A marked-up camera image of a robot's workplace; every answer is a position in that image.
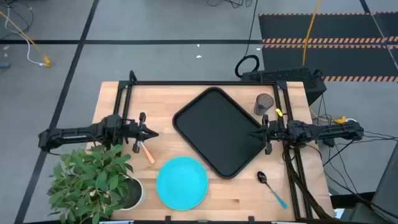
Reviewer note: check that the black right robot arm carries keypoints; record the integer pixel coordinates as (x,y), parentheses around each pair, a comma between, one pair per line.
(335,130)

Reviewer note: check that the small grey floor object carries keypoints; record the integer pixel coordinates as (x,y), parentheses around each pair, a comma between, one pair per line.
(4,65)

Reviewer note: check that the dark grey equipment panel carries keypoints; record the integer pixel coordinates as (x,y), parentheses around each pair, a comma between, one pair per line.
(387,193)

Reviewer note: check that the turquoise round plate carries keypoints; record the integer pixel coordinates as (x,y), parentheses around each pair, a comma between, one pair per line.
(182,183)

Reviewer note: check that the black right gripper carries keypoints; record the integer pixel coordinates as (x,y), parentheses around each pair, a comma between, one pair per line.
(276,132)

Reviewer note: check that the white plant pot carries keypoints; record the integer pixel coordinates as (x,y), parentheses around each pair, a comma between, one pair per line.
(133,196)

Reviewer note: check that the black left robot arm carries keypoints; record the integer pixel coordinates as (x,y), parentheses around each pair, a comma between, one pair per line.
(71,135)

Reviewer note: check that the black power adapter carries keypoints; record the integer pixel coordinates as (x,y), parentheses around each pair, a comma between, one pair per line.
(328,142)

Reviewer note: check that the dark translucent faceted cup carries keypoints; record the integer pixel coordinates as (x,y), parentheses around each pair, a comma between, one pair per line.
(263,104)

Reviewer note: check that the yellow plug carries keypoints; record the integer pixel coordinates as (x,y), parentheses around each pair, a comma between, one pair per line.
(341,119)

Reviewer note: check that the black plastic tray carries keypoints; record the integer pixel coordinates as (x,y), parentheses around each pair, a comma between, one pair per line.
(214,130)

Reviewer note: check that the green leafy plant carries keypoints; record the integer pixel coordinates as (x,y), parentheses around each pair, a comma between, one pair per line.
(90,183)

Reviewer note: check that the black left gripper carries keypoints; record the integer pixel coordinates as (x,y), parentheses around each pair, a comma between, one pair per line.
(132,132)

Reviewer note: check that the black hazard-striped floor mat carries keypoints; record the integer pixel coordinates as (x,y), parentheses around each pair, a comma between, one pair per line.
(342,28)

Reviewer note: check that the black perforated computer case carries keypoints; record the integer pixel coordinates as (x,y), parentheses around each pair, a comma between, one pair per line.
(289,76)

